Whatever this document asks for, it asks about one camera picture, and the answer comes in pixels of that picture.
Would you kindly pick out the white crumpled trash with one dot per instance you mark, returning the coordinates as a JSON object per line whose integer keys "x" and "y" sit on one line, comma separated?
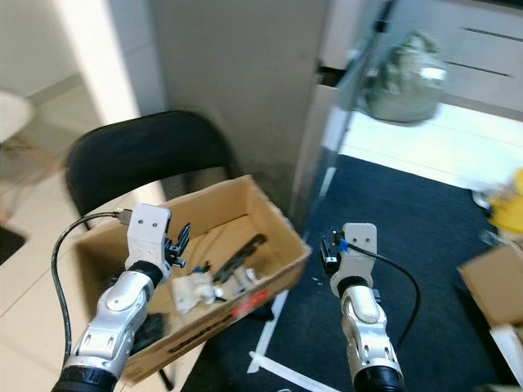
{"x": 192, "y": 292}

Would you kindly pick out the black elongated trash piece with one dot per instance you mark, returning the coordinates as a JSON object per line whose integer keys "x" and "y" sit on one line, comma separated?
{"x": 241, "y": 257}

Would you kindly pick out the open brown cardboard box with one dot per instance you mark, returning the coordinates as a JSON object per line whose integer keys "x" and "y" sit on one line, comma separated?
{"x": 274, "y": 257}

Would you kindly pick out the black floor mat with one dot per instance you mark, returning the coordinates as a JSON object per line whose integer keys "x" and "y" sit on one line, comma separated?
{"x": 400, "y": 204}

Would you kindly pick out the black folding chair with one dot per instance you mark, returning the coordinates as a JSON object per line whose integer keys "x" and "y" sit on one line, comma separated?
{"x": 147, "y": 147}

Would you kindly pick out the white floor tape strip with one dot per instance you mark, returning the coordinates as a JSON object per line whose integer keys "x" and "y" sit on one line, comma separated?
{"x": 265, "y": 351}

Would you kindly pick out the small brown cardboard box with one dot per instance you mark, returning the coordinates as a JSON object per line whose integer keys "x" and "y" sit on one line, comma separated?
{"x": 494, "y": 282}

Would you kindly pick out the yellow plastic object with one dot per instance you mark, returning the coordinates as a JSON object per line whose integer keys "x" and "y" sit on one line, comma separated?
{"x": 508, "y": 208}

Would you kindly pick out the green grey stuffed bag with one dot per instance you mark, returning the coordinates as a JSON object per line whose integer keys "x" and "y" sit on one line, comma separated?
{"x": 404, "y": 82}

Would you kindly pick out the white round seat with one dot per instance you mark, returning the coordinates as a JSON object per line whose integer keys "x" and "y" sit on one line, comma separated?
{"x": 12, "y": 114}

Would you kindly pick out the grey drawer cabinet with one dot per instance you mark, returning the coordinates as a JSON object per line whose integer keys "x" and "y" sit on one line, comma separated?
{"x": 482, "y": 49}

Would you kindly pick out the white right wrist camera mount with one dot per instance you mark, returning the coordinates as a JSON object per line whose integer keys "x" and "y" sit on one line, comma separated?
{"x": 359, "y": 249}

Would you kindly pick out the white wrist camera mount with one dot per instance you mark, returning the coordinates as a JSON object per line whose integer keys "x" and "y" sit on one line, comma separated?
{"x": 359, "y": 249}
{"x": 149, "y": 233}

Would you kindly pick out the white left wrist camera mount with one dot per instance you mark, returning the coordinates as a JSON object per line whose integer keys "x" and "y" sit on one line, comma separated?
{"x": 149, "y": 233}

